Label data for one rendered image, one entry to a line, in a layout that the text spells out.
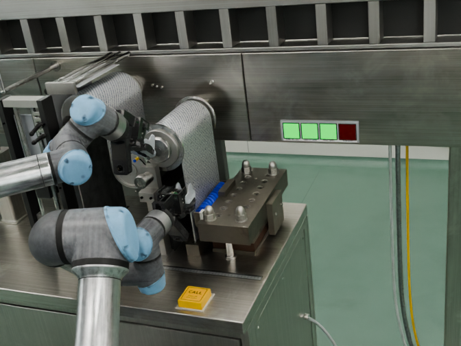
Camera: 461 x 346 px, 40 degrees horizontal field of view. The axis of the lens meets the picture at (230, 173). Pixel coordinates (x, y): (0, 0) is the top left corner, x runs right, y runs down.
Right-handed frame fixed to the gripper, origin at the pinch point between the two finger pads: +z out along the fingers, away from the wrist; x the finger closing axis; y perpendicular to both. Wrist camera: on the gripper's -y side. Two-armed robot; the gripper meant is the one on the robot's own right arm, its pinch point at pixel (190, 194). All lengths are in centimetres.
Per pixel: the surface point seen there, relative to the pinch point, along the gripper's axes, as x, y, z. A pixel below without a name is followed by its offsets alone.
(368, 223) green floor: -20, -109, 180
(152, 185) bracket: 8.7, 5.6, -6.1
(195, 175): -0.2, 4.0, 4.8
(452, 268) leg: -73, -48, 46
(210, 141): -0.2, 9.5, 18.4
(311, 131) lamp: -30.4, 9.4, 29.4
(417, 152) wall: -40, -98, 263
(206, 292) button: -13.1, -16.6, -24.3
